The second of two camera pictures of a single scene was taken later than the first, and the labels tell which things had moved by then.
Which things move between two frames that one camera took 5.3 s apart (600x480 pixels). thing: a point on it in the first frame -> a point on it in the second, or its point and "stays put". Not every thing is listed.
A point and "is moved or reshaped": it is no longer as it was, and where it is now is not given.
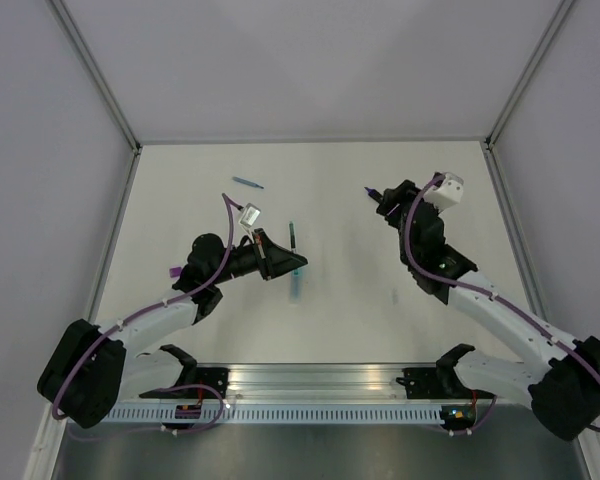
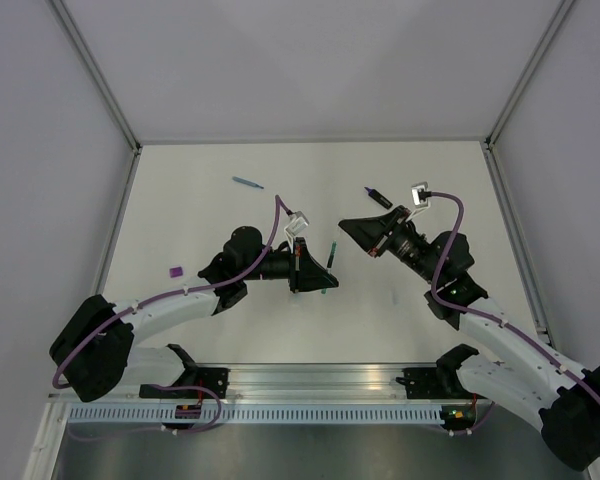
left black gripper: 272,259 -> 305,273
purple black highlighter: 374,194 stays put
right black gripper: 402,194 -> 372,233
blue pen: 247,182 stays put
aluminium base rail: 317,381 stays put
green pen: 292,234 is moved or reshaped
